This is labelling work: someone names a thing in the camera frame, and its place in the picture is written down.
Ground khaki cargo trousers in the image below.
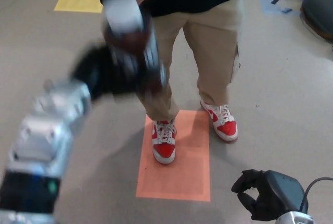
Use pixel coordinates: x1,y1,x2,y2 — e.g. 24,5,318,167
135,0,241,122

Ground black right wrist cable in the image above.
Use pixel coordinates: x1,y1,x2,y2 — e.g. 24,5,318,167
299,176,333,213

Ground brown protein shake bottle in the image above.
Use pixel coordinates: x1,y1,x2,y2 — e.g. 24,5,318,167
100,0,169,97

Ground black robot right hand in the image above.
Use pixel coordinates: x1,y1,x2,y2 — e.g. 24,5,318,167
230,168,310,221

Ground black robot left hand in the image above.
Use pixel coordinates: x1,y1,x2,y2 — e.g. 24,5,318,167
70,43,167,100

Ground orange paper sheet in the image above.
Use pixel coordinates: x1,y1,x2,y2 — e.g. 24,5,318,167
135,109,211,202

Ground red white sneaker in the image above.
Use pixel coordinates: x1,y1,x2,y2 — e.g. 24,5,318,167
200,99,239,143
151,119,177,165

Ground dark grey chair seat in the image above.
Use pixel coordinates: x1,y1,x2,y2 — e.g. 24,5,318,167
300,0,333,44

